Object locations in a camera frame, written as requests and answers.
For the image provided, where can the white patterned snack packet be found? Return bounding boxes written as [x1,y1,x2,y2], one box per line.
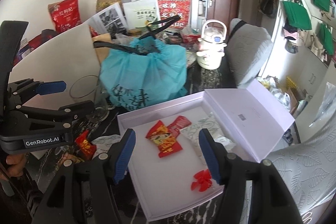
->
[92,135,121,159]

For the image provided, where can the red gold candy packet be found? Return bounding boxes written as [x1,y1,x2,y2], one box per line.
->
[75,130,97,161]

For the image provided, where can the person's left hand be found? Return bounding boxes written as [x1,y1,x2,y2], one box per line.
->
[6,153,27,178]

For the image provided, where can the red paper flower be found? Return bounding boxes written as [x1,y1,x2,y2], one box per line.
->
[190,169,213,192]

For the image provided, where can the white patterned packet in box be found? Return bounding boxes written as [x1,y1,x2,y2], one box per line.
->
[180,113,236,164]

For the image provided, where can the white foam board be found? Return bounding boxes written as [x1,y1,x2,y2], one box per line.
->
[9,23,100,110]

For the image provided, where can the lavender gift box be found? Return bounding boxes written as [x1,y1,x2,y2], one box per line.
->
[117,80,294,222]

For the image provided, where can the glass mug with cartoon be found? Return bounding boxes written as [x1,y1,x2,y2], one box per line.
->
[69,75,109,123]

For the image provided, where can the red yellow snack packet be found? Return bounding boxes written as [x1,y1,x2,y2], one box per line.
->
[146,120,183,158]

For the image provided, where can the small red snack packet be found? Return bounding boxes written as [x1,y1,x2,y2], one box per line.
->
[167,115,191,138]

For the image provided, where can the grey leaf pattern cushion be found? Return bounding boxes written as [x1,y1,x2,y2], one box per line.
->
[267,115,335,215]

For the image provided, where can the red goji berry bag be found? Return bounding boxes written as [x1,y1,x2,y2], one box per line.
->
[48,0,82,33]

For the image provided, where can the black white photo sheet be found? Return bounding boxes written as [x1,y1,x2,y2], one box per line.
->
[84,2,129,37]

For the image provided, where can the grey chair back cushion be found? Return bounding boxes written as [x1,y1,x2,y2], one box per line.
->
[225,18,273,88]

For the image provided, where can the white green food bag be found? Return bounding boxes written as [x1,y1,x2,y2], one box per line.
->
[123,0,161,29]

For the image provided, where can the red northeast poster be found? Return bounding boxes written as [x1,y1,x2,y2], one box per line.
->
[157,0,191,30]

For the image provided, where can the green tote bag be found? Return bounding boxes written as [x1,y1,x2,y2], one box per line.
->
[282,0,311,31]

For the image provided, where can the teal drawstring bag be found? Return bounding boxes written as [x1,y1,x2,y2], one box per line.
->
[93,15,187,111]

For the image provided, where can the cream kettle with handle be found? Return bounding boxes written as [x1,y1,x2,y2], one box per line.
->
[197,19,227,70]

